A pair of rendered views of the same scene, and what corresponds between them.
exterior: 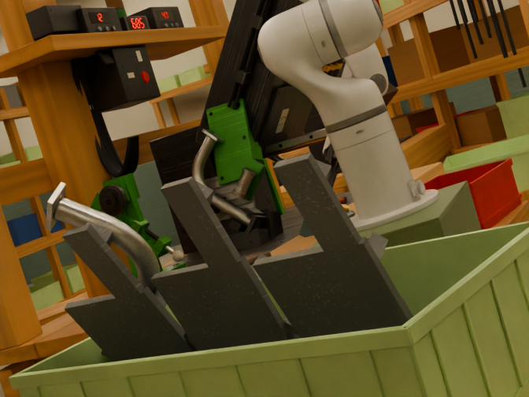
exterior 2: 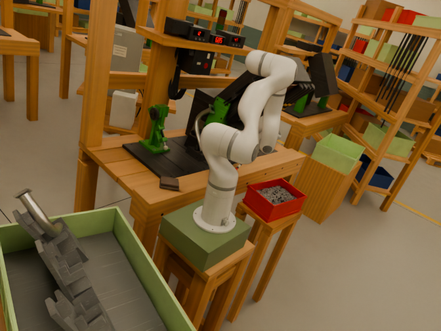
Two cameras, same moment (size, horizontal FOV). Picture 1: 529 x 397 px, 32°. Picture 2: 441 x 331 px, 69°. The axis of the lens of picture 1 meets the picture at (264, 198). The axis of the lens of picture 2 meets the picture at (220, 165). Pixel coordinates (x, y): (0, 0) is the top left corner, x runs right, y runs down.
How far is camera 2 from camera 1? 0.89 m
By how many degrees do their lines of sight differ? 23
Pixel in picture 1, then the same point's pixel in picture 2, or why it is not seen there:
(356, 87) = (224, 176)
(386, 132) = (226, 198)
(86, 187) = (154, 97)
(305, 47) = (214, 148)
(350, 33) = (235, 157)
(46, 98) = (157, 55)
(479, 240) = (177, 311)
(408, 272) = (158, 288)
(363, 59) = (268, 137)
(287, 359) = not seen: outside the picture
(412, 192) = (222, 222)
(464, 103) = not seen: hidden behind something
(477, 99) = not seen: hidden behind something
